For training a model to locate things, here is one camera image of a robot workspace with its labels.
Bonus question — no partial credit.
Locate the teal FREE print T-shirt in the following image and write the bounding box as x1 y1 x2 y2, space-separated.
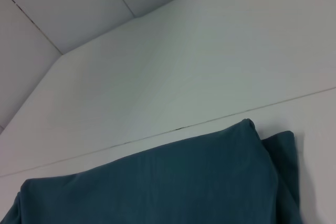
0 118 302 224

